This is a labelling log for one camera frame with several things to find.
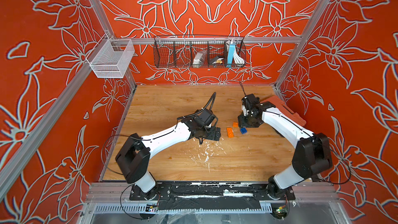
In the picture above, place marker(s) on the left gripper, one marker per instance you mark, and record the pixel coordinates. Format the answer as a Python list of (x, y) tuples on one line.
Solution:
[(212, 136)]

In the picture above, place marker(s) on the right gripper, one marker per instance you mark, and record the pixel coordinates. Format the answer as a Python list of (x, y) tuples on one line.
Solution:
[(240, 118)]

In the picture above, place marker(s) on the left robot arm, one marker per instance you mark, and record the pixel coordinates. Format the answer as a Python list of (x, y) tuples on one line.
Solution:
[(134, 156)]

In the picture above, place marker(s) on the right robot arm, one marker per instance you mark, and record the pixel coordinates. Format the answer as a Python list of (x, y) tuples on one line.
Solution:
[(312, 152)]

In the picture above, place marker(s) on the red plastic tool case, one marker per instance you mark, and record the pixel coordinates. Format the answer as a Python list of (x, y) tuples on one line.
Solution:
[(281, 105)]

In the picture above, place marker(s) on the black small box in basket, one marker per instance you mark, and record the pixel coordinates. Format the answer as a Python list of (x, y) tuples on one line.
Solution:
[(218, 60)]

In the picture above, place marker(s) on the plastic bag in basket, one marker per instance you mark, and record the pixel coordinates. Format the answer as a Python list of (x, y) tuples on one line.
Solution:
[(199, 59)]

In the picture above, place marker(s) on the clear plastic bin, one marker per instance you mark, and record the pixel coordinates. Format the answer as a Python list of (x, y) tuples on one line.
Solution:
[(108, 60)]

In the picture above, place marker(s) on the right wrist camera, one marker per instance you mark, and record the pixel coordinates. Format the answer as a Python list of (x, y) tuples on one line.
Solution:
[(245, 110)]

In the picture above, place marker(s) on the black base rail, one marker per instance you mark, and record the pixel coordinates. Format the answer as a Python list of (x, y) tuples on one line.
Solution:
[(212, 196)]

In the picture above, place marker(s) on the black wire basket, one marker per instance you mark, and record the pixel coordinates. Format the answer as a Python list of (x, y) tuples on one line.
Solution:
[(178, 51)]

